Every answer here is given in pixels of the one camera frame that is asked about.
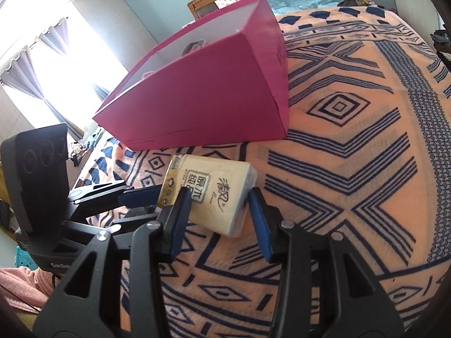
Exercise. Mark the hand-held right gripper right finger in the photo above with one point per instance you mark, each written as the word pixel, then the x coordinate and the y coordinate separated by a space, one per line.
pixel 262 225

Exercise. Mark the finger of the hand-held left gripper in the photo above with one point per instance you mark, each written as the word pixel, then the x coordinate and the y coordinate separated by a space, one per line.
pixel 141 197
pixel 134 220

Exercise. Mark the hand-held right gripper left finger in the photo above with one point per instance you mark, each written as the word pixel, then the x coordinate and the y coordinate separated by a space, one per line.
pixel 176 225

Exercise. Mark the beige tissue pack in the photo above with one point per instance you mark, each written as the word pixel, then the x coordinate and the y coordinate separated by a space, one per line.
pixel 218 190

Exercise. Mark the pink cardboard box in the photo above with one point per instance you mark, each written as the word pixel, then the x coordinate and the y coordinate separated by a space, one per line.
pixel 211 95

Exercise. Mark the brown and white plush toy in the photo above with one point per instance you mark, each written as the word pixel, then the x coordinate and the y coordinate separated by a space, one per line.
pixel 194 47

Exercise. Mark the person's left forearm pink sleeve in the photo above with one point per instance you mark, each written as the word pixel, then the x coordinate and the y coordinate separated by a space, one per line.
pixel 21 285

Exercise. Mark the floor clutter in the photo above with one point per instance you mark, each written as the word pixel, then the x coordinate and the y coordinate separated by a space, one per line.
pixel 79 151

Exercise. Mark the blue plastic basket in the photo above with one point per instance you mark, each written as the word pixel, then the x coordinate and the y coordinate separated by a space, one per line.
pixel 24 258

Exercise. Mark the grey purple curtain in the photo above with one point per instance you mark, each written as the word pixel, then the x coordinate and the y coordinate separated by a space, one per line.
pixel 21 77
pixel 56 37

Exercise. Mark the bright window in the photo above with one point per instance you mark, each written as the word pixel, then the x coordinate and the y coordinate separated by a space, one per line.
pixel 70 74

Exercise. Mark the orange and navy patterned blanket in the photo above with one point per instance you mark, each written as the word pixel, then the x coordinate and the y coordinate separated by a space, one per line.
pixel 352 148

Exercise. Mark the pink floral cloth item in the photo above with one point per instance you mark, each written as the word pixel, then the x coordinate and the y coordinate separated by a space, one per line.
pixel 148 75

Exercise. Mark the mustard yellow clothing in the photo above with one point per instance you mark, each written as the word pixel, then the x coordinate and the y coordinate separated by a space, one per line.
pixel 26 316

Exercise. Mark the bedside clutter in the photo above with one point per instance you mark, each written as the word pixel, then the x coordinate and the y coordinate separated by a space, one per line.
pixel 359 0

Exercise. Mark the dark clothes pile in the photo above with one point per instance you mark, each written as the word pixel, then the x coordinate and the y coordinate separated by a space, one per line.
pixel 442 42

